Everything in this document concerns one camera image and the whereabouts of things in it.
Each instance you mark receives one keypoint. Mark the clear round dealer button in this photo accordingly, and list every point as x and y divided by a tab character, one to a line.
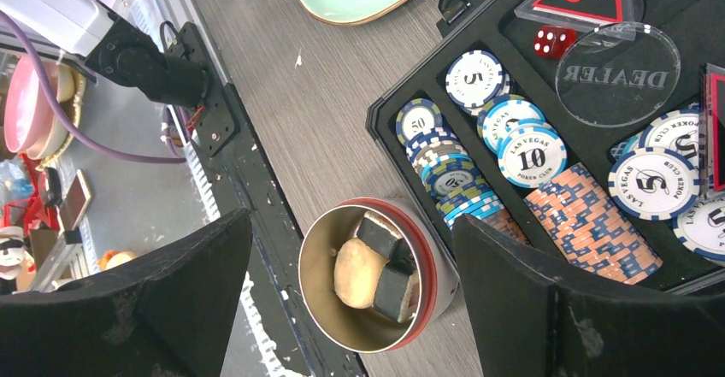
618	75

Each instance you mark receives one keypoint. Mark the orange poker chip stack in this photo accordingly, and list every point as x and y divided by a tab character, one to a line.
504	223

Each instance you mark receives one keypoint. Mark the blue cream poker chip stack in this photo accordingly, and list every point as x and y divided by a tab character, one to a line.
589	230

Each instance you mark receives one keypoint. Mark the sushi roll red centre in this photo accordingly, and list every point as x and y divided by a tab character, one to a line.
396	295

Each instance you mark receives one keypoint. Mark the red translucent die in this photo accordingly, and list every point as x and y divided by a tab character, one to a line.
552	42

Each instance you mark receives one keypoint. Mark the white red steel lunch box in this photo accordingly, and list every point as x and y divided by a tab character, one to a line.
365	330

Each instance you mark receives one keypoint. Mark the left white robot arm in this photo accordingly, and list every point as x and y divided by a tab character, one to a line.
109	45

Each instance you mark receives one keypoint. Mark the black poker chip case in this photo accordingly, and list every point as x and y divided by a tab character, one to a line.
695	26

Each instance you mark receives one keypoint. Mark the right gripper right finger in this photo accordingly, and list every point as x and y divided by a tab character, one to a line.
535	315

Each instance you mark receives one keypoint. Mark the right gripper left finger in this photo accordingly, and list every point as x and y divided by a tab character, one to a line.
169	312

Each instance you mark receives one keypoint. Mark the round bread bun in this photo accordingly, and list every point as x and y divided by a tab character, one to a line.
356	274

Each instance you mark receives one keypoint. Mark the sushi roll orange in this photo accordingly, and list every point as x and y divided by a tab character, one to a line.
379	234

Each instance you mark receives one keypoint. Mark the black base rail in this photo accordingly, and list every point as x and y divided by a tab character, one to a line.
233	171

